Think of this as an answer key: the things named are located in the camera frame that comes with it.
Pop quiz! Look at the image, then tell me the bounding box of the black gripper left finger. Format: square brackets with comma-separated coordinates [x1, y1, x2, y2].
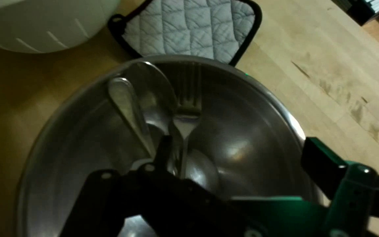
[154, 134, 174, 174]

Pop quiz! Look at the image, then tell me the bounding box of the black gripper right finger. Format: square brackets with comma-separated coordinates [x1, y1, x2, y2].
[300, 136, 354, 200]

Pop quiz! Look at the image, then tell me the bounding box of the silver spoon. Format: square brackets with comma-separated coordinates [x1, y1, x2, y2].
[124, 58, 187, 178]

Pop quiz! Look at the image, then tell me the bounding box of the small silver bowl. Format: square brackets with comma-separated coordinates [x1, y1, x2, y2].
[15, 54, 332, 237]

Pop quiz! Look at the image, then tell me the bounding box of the silver fork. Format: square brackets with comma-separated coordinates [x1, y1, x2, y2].
[171, 62, 205, 177]

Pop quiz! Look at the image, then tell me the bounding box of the silver cutlery piece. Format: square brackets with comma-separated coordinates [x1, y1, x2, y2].
[107, 75, 158, 161]

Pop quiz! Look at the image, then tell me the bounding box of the grey quilted pot holder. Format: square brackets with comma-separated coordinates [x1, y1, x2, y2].
[107, 0, 263, 69]

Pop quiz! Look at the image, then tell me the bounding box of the white plastic colander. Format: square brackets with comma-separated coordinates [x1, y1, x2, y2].
[0, 0, 124, 55]

